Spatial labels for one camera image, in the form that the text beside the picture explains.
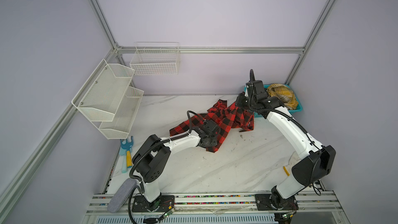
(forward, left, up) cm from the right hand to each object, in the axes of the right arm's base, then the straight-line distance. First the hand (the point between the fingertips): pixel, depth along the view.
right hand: (235, 99), depth 81 cm
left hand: (-14, +12, -22) cm, 29 cm away
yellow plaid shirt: (+22, -39, -17) cm, 48 cm away
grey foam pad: (-45, +57, -24) cm, 77 cm away
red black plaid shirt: (0, +4, -15) cm, 16 cm away
